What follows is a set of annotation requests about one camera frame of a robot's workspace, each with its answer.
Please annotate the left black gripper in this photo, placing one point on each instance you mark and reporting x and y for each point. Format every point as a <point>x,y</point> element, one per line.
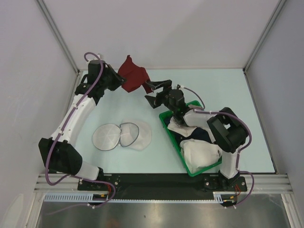
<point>118,79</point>

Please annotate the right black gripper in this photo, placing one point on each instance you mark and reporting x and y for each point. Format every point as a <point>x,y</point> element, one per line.
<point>156,85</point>

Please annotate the dark red bra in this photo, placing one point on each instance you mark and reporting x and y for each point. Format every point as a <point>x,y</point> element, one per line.
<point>135,76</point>

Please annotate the white mesh laundry bag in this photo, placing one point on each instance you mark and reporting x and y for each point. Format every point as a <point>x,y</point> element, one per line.
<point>133,134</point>

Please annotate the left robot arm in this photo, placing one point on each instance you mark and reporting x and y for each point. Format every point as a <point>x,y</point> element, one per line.
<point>58,151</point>

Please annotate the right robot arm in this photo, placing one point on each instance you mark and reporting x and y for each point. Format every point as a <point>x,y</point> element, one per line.
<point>225,129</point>

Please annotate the beige bra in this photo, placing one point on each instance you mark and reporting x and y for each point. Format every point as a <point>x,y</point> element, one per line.
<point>185,131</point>

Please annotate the white bra in basket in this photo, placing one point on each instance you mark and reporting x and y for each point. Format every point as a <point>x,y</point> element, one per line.
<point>199,153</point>

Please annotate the navy blue garment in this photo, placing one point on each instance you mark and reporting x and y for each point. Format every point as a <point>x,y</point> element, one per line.
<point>200,134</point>

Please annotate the green plastic basket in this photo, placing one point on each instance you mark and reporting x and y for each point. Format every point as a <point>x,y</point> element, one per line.
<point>165,119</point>

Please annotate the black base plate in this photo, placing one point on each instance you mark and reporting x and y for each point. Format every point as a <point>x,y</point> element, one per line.
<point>166,186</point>

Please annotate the left aluminium frame post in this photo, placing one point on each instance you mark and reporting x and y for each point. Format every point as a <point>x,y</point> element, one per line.
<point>57,34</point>

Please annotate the aluminium frame post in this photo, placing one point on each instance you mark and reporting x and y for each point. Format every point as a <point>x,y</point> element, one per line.
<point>269,25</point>
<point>57,34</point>

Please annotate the light blue cable duct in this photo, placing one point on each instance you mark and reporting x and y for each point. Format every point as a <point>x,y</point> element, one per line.
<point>76,197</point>

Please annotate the right aluminium frame post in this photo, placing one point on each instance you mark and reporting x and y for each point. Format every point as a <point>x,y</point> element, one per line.
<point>269,25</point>

